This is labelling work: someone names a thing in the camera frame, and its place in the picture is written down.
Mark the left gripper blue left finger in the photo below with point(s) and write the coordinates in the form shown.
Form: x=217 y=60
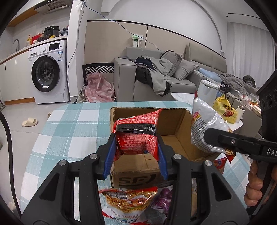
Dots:
x=108 y=155

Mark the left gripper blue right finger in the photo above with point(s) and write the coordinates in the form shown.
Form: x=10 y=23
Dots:
x=162 y=163

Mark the red small snack packet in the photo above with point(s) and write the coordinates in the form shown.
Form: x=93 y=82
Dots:
x=137 y=135

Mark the small noodle snack bag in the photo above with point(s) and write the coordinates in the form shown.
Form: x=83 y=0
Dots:
x=127 y=205

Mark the large noodle snack bag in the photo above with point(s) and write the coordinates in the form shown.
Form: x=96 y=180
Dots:
x=204 y=117

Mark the red triangular snack bag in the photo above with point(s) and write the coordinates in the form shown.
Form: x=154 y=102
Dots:
x=220 y=164

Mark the right hand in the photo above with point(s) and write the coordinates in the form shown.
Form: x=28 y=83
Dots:
x=253 y=189

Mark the brown cardboard box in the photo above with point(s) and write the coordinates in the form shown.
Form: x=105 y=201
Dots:
x=174 y=130

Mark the purple snack bag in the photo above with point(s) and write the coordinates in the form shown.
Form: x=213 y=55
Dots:
x=162 y=200

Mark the checked teal tablecloth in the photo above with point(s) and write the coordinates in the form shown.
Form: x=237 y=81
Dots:
x=64 y=174

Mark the yellow plastic bag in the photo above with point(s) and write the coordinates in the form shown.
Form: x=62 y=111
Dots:
x=225 y=110

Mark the pink plastic bag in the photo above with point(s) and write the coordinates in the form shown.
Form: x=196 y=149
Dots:
x=98 y=89

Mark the white cylindrical appliance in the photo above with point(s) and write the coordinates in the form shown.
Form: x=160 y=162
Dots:
x=207 y=91

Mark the beige slipper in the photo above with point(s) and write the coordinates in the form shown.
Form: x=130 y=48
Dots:
x=30 y=122

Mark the pile of grey clothes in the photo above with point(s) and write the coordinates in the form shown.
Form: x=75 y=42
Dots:
x=157 y=73

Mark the black patterned basket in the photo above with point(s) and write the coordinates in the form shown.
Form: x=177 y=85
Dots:
x=104 y=68

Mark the grey cushion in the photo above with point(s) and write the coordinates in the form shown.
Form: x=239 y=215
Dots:
x=184 y=69

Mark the grey sofa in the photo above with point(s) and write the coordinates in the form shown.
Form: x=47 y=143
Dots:
x=128 y=89

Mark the white washing machine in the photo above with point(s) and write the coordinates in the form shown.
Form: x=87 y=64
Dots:
x=48 y=70

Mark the black pressure cooker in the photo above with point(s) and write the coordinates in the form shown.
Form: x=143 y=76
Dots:
x=51 y=31

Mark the black range hood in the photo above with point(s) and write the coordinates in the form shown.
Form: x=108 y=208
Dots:
x=50 y=6

